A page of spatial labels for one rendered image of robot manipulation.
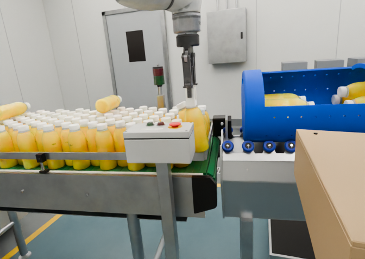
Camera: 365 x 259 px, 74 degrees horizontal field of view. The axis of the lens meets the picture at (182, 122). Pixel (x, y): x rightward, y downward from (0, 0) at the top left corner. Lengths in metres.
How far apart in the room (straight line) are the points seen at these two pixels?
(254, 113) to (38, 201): 0.93
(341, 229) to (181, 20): 0.65
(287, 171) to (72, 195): 0.83
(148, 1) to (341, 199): 0.60
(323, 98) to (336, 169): 0.79
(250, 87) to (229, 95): 3.51
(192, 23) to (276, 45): 3.56
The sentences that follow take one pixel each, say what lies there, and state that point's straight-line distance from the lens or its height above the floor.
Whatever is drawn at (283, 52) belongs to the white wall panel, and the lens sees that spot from 4.30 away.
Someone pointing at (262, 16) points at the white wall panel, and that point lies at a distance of 4.32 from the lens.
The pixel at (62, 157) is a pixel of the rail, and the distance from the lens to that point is 1.06.
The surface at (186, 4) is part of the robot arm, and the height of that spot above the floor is 1.45.
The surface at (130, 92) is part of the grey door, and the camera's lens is 4.96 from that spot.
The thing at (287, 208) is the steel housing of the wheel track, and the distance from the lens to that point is 1.09.
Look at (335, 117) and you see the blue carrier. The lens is 0.93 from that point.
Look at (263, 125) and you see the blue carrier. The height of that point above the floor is 1.05.
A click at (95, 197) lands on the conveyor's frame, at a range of 1.04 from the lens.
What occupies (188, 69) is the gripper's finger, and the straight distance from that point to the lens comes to 0.76.
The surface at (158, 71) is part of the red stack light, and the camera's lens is 1.36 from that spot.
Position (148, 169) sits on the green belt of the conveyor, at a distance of 0.94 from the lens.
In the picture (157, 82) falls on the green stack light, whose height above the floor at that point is 1.17.
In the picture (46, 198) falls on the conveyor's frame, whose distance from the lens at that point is 1.17.
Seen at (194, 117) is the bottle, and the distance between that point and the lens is 0.81.
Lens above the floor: 1.30
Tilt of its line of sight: 15 degrees down
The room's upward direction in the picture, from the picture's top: 4 degrees counter-clockwise
